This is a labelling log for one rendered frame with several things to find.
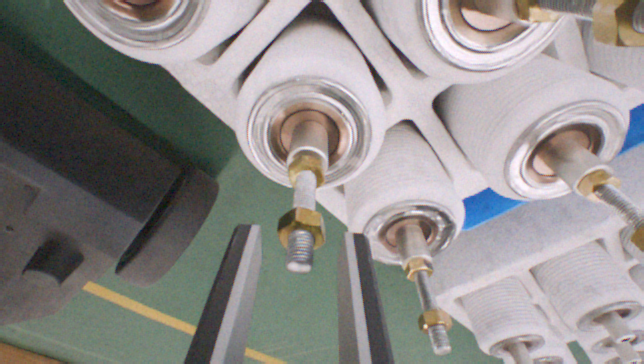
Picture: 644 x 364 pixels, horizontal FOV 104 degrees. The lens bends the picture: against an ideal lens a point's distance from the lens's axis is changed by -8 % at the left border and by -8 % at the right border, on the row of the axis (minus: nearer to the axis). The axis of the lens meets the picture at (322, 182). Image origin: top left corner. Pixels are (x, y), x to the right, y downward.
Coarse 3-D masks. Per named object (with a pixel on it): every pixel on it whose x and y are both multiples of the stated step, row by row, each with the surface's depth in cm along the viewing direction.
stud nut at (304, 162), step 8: (296, 160) 14; (304, 160) 13; (312, 160) 13; (320, 160) 14; (288, 168) 14; (296, 168) 13; (304, 168) 13; (312, 168) 13; (320, 168) 13; (288, 176) 14; (296, 176) 14; (320, 176) 13; (320, 184) 14
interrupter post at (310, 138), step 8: (296, 128) 16; (304, 128) 16; (312, 128) 16; (320, 128) 16; (296, 136) 15; (304, 136) 15; (312, 136) 15; (320, 136) 15; (296, 144) 14; (304, 144) 14; (312, 144) 14; (320, 144) 15; (288, 152) 15; (296, 152) 14; (304, 152) 14; (312, 152) 14; (320, 152) 14; (288, 160) 14
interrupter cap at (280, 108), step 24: (264, 96) 15; (288, 96) 15; (312, 96) 15; (336, 96) 15; (264, 120) 16; (288, 120) 16; (312, 120) 16; (336, 120) 16; (360, 120) 16; (264, 144) 17; (288, 144) 17; (336, 144) 17; (360, 144) 17; (264, 168) 18; (336, 168) 18
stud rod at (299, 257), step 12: (300, 180) 13; (312, 180) 13; (300, 192) 12; (312, 192) 12; (300, 204) 12; (312, 204) 12; (288, 240) 10; (300, 240) 10; (312, 240) 10; (288, 252) 10; (300, 252) 10; (312, 252) 10; (288, 264) 9; (300, 264) 9; (312, 264) 10
